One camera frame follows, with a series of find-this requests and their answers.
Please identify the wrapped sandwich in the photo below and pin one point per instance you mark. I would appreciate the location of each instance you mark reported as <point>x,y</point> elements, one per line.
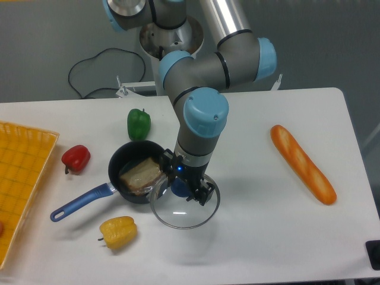
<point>139,178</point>

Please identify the red bell pepper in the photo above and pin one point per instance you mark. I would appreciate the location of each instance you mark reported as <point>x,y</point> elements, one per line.
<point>75,159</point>

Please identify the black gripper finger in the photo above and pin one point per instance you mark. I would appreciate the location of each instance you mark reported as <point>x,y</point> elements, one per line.
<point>205,192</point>
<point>165,163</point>

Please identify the dark blue saucepan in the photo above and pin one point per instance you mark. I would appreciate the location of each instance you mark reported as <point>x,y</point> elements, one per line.
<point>129,153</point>

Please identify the glass pot lid blue knob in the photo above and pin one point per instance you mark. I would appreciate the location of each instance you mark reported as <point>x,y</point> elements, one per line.
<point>173,207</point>

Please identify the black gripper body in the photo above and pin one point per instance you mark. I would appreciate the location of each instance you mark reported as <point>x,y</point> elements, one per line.
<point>187,179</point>

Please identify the green bell pepper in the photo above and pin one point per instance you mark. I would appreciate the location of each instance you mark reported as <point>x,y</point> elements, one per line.
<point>138,124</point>

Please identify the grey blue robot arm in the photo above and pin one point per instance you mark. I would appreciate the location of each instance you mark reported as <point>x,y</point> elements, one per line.
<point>194,84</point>

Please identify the yellow wicker basket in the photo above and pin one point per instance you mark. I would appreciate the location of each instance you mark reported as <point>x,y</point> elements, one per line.
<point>25,152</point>

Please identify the orange baguette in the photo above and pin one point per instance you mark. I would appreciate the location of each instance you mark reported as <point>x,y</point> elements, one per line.
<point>302,165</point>

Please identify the black device at edge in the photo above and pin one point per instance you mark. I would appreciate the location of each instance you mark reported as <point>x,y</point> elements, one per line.
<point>373,250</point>

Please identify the yellow bell pepper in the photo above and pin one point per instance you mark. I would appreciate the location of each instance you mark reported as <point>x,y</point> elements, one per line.
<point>118,231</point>

